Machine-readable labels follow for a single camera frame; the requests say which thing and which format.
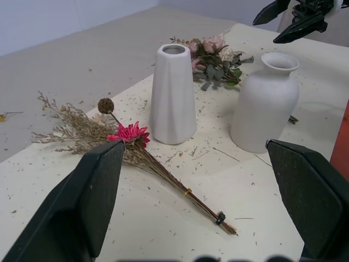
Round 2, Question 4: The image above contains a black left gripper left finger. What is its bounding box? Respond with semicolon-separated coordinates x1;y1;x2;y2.
0;140;125;262

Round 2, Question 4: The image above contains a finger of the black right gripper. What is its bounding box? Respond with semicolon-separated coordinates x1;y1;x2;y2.
273;13;328;44
252;0;291;26

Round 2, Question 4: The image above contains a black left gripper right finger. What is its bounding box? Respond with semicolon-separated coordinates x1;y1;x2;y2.
266;139;349;262

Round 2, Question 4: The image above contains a round white bottle vase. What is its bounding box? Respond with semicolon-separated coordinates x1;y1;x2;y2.
230;52;300;153

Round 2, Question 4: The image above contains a tall faceted white vase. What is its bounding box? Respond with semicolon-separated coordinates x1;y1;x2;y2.
149;44;197;145

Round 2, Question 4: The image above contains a pink rose eucalyptus bouquet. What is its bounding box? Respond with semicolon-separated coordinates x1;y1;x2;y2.
169;34;255;91

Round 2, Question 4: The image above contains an orange red object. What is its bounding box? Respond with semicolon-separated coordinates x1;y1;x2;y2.
329;97;349;171

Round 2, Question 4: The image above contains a dried bouquet with pink flower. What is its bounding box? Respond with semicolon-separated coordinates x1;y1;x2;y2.
31;91;238;236

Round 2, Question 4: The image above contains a small yellow dried sprig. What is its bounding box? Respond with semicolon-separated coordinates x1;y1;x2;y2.
0;111;25;123

